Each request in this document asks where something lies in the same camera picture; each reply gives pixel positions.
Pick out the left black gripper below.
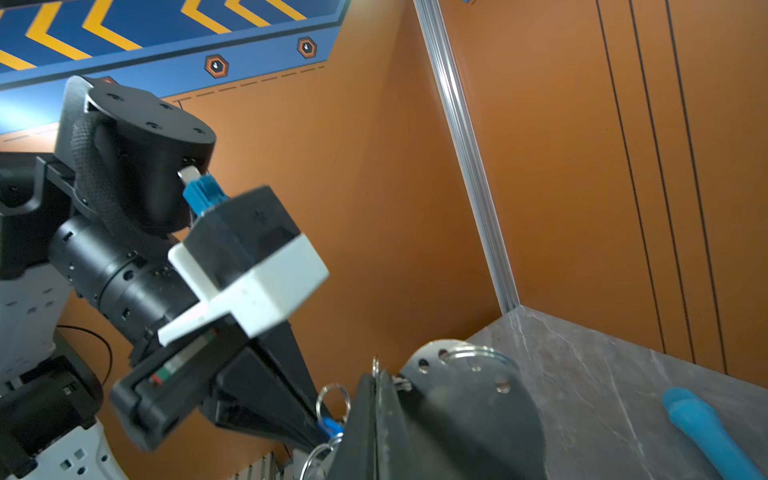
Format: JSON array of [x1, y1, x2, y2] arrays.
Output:
[[109, 322, 329, 452]]

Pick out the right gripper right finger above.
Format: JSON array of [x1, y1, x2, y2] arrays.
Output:
[[376, 374, 418, 480]]

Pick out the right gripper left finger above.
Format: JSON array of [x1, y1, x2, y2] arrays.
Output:
[[326, 373, 378, 480]]

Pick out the blue key fob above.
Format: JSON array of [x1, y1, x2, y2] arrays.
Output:
[[318, 417, 344, 439]]

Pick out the silver split key rings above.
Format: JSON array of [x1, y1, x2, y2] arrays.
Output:
[[296, 344, 520, 480]]

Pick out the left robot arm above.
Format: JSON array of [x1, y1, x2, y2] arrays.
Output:
[[1, 76, 328, 479]]

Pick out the blue toy microphone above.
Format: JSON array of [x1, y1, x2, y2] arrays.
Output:
[[662, 387, 766, 480]]

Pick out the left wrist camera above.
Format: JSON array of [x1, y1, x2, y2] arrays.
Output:
[[158, 167, 329, 346]]

